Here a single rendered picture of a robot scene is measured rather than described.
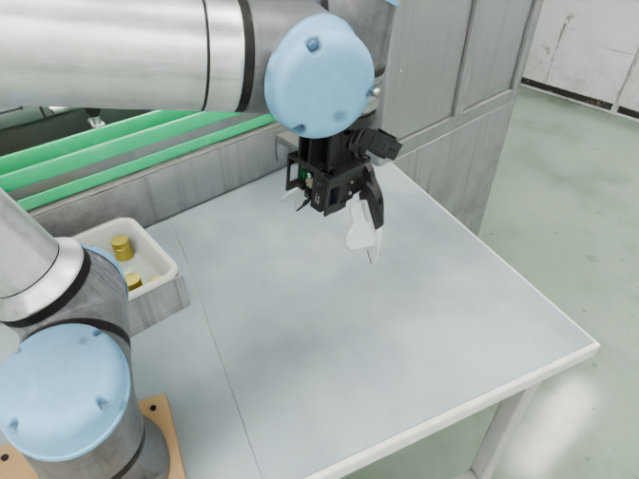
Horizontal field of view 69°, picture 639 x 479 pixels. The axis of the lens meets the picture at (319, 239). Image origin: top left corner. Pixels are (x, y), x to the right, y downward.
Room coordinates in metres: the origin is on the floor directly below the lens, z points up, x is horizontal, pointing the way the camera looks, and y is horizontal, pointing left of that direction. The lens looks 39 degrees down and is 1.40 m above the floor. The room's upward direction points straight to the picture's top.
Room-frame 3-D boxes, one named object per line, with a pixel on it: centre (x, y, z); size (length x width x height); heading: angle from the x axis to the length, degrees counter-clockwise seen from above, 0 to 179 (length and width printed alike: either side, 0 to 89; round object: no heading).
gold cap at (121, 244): (0.71, 0.40, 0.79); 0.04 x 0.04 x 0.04
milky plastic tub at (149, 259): (0.62, 0.38, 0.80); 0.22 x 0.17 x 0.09; 41
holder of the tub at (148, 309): (0.64, 0.40, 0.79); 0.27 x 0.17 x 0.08; 41
